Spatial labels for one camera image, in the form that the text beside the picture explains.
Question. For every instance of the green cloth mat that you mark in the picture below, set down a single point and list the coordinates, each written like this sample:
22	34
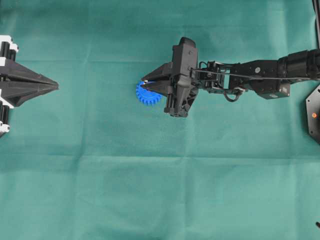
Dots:
90	162

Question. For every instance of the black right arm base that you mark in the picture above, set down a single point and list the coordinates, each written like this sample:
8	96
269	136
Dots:
312	104

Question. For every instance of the blue plastic gear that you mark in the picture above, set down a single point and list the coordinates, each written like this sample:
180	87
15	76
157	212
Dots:
146	97

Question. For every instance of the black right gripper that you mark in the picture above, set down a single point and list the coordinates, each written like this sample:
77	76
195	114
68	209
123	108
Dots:
179	89

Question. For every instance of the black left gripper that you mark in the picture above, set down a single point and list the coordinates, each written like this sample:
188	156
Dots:
26	83

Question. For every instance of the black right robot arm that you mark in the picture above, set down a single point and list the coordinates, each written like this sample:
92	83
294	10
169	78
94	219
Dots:
269	79

